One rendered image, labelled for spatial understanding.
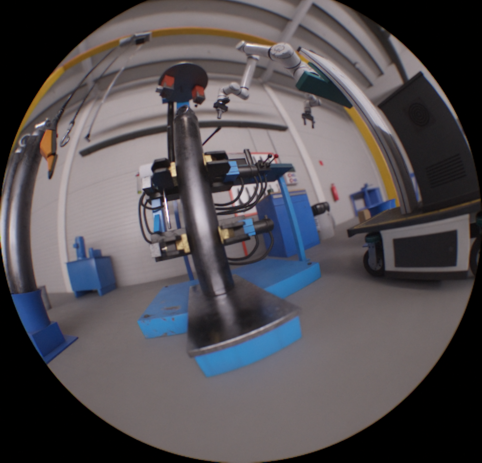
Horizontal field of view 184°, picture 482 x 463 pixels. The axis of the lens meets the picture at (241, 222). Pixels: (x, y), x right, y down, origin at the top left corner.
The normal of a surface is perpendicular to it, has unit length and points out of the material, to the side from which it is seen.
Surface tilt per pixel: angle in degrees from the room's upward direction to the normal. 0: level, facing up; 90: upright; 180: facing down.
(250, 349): 90
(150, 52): 174
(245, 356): 90
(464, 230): 90
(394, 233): 90
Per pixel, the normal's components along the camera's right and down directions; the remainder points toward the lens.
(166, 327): 0.30, -0.17
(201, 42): 0.28, 0.94
